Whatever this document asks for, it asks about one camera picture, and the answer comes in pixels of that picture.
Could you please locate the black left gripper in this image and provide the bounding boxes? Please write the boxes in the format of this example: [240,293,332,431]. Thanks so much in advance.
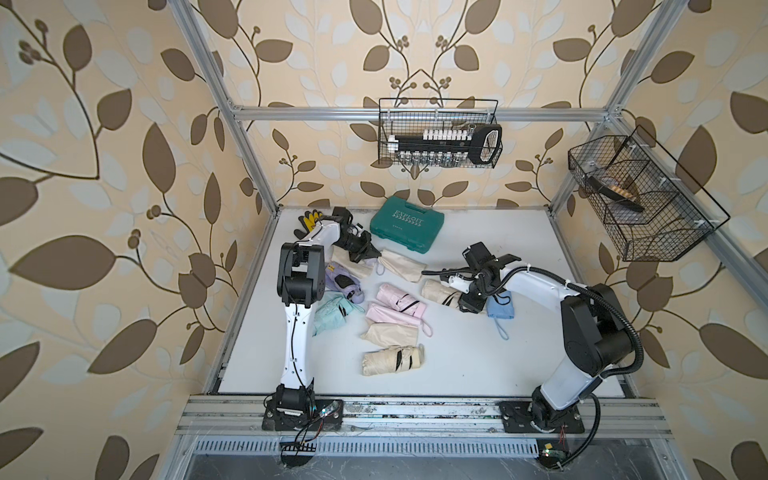
[332,230,379,262]

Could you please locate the beige sleeved umbrella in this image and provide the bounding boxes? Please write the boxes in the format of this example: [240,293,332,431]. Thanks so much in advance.
[332,246,374,280]
[378,249,427,283]

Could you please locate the cream bare umbrella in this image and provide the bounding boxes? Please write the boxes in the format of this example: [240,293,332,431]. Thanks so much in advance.
[421,280,462,309]
[362,345,425,376]

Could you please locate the lilac umbrella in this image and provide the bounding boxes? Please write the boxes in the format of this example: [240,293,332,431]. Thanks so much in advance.
[325,261,365,304]

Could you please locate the pink umbrella sleeve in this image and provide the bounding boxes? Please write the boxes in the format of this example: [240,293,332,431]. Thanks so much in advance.
[365,303,433,337]

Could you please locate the mint green umbrella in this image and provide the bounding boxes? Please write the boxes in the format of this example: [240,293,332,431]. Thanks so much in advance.
[312,293,364,336]

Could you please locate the cream umbrella sleeve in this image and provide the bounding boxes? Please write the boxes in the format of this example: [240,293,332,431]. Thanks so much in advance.
[360,323,418,348]

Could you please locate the pink sleeved umbrella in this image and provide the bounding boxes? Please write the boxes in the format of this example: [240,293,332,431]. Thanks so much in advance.
[376,283,427,319]

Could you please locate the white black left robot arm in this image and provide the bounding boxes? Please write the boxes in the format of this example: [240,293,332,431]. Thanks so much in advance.
[277,207,381,391]

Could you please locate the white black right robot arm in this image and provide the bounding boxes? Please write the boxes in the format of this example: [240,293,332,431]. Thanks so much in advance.
[422,242,645,423]

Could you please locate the green plastic tool case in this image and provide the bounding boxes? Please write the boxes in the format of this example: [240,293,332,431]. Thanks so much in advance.
[370,197,445,254]

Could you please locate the yellow black work glove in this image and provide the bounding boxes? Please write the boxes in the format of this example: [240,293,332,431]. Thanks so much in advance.
[294,210,324,240]

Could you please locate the black socket bit holder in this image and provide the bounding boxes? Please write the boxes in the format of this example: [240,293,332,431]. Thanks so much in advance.
[383,124,503,168]

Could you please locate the dark tool in side basket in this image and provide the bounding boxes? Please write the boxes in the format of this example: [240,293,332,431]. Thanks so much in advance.
[587,175,645,213]

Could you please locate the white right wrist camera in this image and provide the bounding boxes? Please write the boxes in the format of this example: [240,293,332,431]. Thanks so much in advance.
[447,275,475,293]

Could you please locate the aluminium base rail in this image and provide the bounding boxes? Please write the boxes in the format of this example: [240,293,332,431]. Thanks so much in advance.
[176,395,673,439]

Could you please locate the black rear wire basket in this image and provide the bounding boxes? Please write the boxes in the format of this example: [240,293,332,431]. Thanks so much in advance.
[377,97,503,169]

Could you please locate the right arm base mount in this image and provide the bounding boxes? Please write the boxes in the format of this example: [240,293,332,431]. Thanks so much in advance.
[498,399,585,434]

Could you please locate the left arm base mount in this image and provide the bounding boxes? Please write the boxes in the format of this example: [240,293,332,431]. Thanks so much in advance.
[262,385,344,432]

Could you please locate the black side wire basket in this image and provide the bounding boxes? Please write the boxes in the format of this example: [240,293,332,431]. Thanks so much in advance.
[568,125,731,262]

